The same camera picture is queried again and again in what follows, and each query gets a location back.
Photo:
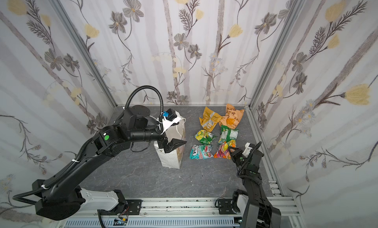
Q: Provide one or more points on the aluminium corner post left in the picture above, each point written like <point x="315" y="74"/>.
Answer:
<point x="80" y="45"/>

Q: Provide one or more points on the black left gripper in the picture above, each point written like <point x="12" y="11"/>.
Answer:
<point x="162" y="139"/>

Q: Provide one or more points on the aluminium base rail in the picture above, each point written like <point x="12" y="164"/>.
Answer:
<point x="157" y="208"/>

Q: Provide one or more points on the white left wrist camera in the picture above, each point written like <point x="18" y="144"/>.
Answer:
<point x="169" y="118"/>

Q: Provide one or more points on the orange snack packet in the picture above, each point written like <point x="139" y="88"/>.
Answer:
<point x="232" y="117"/>

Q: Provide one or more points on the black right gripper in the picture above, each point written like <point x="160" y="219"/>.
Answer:
<point x="240" y="156"/>

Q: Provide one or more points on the teal red candy packet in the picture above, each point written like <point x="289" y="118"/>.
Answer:
<point x="201" y="152"/>

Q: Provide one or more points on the orange pink candy packet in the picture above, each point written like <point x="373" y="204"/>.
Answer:
<point x="224" y="150"/>

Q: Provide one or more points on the aluminium corner post right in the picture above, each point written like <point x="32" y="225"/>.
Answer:
<point x="282" y="39"/>

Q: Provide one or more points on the white paper bag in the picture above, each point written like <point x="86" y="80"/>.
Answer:
<point x="176" y="136"/>

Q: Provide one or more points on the aluminium corner post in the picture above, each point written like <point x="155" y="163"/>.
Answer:
<point x="80" y="45"/>
<point x="282" y="39"/>

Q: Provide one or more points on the yellow snack packet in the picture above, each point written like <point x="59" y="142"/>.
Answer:
<point x="209" y="119"/>

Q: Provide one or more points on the green yellow candy packet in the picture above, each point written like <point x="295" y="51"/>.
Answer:
<point x="205" y="137"/>

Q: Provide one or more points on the white slotted cable duct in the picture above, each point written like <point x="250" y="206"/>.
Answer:
<point x="199" y="222"/>

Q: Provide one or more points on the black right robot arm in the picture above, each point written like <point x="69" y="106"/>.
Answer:
<point x="258" y="211"/>

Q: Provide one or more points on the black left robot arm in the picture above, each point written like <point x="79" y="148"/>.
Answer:
<point x="60" y="196"/>

